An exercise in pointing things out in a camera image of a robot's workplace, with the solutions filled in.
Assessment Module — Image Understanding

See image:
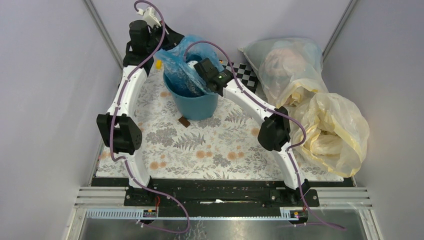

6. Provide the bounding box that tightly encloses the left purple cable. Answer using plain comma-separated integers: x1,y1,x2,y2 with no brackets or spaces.
109,0,192,235

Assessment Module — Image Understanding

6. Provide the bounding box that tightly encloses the yellow plastic trash bag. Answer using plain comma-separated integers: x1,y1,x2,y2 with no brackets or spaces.
277,92,370,178

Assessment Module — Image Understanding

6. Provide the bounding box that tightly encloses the floral table mat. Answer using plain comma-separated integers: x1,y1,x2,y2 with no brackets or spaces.
95,62,344,182

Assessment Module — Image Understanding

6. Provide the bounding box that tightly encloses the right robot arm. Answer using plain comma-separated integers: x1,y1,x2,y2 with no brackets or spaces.
188,58,307,206

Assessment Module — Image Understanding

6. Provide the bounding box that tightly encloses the brown wooden block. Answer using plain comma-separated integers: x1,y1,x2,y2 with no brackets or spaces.
178,116,191,128

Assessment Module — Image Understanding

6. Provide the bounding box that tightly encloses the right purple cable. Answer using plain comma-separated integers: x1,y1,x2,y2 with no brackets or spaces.
183,40,347,232

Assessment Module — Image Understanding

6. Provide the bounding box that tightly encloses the purple cable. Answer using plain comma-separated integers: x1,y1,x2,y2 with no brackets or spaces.
183,40,347,232
109,0,192,235

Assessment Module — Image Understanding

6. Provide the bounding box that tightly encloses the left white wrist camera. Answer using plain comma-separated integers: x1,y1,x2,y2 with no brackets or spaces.
136,6,162,28

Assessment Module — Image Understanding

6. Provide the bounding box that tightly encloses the yellow toy block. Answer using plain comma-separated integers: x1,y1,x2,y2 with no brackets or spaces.
155,60,163,70

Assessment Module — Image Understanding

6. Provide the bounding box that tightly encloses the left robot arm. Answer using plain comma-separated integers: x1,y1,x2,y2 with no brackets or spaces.
96,20,184,206

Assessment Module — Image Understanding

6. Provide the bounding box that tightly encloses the blue plastic trash bag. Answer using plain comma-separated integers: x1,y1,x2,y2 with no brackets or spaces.
154,35,224,97

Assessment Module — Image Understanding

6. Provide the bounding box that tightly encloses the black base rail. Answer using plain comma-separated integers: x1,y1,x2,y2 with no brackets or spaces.
91,177,355,220

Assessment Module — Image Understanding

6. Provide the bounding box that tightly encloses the clear stuffed trash bag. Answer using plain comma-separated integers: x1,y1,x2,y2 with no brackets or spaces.
239,37,328,108

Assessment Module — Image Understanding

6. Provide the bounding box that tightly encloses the teal plastic trash bin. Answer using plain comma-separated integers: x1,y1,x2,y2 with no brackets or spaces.
161,54,219,121

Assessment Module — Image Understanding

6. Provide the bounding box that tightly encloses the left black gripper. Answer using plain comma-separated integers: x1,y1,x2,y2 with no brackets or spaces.
145,20,185,54

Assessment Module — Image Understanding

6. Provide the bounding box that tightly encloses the black white checkerboard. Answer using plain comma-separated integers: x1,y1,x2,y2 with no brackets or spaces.
231,62,260,93

